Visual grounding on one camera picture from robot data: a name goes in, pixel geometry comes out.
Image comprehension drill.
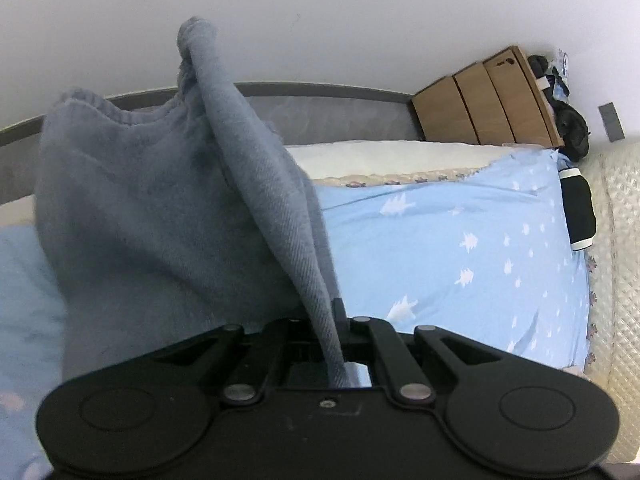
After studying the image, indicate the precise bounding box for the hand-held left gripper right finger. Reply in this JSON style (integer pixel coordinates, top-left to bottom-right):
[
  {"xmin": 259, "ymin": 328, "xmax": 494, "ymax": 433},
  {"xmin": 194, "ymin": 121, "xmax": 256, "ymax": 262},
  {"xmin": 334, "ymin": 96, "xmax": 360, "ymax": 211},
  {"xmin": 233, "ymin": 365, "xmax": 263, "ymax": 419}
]
[{"xmin": 332, "ymin": 299, "xmax": 503, "ymax": 406}]

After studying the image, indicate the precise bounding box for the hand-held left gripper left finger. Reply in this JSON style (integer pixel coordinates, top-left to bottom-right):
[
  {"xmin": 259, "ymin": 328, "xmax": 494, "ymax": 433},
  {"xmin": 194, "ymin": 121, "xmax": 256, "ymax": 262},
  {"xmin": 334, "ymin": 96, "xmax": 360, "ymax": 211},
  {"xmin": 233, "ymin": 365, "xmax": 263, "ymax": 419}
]
[{"xmin": 155, "ymin": 317, "xmax": 323, "ymax": 406}]

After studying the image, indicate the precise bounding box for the black clothes pile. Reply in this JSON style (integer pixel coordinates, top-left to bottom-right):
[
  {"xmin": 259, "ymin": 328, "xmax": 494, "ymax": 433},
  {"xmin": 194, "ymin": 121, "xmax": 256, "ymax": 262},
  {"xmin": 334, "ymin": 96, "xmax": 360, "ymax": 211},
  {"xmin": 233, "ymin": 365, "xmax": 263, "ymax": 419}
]
[{"xmin": 529, "ymin": 55, "xmax": 592, "ymax": 162}]

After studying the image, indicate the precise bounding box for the light blue star-print bed sheet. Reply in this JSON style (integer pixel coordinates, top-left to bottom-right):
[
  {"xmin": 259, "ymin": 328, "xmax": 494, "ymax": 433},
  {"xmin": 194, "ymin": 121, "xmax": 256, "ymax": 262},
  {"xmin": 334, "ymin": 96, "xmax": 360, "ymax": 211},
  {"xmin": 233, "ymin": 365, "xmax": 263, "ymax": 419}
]
[{"xmin": 0, "ymin": 149, "xmax": 593, "ymax": 480}]

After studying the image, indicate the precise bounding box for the black bolster pillow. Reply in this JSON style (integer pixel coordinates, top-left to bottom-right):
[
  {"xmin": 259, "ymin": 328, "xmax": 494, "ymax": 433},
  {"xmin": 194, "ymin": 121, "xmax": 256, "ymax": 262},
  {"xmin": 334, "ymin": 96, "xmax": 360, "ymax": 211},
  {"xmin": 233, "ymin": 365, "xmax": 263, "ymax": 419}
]
[{"xmin": 557, "ymin": 167, "xmax": 598, "ymax": 252}]

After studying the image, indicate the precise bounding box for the cream quilted headboard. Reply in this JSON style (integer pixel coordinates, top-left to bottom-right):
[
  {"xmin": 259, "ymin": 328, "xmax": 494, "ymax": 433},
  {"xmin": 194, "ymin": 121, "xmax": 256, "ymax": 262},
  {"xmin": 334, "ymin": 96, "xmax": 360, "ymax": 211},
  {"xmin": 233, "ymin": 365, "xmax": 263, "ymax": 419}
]
[{"xmin": 580, "ymin": 135, "xmax": 640, "ymax": 466}]

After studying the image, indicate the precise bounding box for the wooden nightstand with drawers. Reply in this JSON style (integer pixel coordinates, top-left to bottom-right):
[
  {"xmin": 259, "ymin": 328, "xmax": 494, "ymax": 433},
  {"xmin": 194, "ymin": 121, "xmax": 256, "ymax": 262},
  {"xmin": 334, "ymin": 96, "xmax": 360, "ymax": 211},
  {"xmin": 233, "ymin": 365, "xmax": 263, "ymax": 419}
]
[{"xmin": 411, "ymin": 45, "xmax": 568, "ymax": 150}]

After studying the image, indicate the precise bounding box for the white and blue plastic bag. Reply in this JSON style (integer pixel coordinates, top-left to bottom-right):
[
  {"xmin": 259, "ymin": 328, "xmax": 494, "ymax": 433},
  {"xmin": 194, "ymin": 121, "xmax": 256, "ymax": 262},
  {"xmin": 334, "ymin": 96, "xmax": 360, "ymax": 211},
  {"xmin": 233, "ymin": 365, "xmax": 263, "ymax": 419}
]
[{"xmin": 551, "ymin": 48, "xmax": 572, "ymax": 97}]

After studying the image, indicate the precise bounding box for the dark grey bed frame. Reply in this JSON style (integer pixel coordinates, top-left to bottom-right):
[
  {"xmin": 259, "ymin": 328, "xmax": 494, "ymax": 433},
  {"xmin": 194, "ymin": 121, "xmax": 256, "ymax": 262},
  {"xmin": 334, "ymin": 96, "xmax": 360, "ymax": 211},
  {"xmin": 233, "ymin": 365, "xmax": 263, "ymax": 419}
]
[{"xmin": 0, "ymin": 81, "xmax": 425, "ymax": 206}]

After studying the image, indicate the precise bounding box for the grey wall switch plate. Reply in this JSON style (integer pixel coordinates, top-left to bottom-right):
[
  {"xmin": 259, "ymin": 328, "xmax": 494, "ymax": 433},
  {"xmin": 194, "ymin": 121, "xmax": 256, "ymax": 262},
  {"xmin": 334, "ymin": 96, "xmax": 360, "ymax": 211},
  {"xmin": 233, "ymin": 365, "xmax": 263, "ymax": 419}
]
[{"xmin": 598, "ymin": 102, "xmax": 626, "ymax": 142}]

